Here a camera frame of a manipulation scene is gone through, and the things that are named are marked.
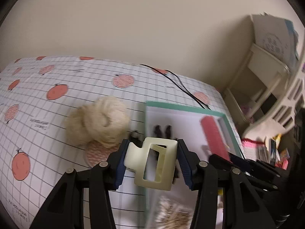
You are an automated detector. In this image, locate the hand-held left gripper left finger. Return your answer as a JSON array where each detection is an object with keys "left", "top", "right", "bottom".
[{"left": 29, "top": 139, "right": 131, "bottom": 229}]

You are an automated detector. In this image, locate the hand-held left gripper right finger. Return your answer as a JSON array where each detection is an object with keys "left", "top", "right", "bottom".
[{"left": 176, "top": 139, "right": 277, "bottom": 229}]

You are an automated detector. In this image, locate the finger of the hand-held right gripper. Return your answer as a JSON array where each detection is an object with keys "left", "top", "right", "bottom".
[
  {"left": 208, "top": 154, "right": 233, "bottom": 171},
  {"left": 228, "top": 153, "right": 253, "bottom": 173}
]

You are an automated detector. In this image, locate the cream hair claw clip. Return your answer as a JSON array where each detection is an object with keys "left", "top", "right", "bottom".
[{"left": 124, "top": 137, "right": 179, "bottom": 191}]

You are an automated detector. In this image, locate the pink hair roller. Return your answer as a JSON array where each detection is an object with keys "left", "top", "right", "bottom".
[{"left": 200, "top": 116, "right": 231, "bottom": 162}]

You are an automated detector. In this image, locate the green framed white tray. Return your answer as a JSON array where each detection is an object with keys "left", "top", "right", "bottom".
[{"left": 144, "top": 101, "right": 246, "bottom": 229}]

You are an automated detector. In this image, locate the orange snack packet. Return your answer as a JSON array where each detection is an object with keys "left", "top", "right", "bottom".
[{"left": 164, "top": 207, "right": 195, "bottom": 229}]

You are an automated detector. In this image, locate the pink trimmed pouch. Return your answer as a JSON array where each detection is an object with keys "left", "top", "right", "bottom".
[{"left": 241, "top": 137, "right": 263, "bottom": 160}]

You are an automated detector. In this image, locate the pile of colourful stationery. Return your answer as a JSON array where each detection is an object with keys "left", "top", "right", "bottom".
[{"left": 257, "top": 134, "right": 291, "bottom": 170}]

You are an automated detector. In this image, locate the black toy car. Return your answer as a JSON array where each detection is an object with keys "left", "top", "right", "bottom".
[{"left": 129, "top": 130, "right": 141, "bottom": 146}]

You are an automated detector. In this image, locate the white slatted chair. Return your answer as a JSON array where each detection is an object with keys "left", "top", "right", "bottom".
[{"left": 241, "top": 69, "right": 305, "bottom": 144}]

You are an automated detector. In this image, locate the cream lace scrunchie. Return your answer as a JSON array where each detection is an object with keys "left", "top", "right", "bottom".
[{"left": 65, "top": 96, "right": 130, "bottom": 148}]

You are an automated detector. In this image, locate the fruit print grid tablecloth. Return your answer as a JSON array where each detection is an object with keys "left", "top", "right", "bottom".
[{"left": 0, "top": 56, "right": 243, "bottom": 229}]

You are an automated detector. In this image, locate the cream wooden shelf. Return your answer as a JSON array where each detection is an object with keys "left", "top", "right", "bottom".
[{"left": 224, "top": 14, "right": 298, "bottom": 124}]

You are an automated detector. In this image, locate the stack of papers on shelf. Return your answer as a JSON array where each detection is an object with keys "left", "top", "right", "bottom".
[{"left": 252, "top": 13, "right": 299, "bottom": 63}]

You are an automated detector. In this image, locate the black cable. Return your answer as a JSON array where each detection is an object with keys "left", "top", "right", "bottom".
[{"left": 139, "top": 64, "right": 212, "bottom": 110}]

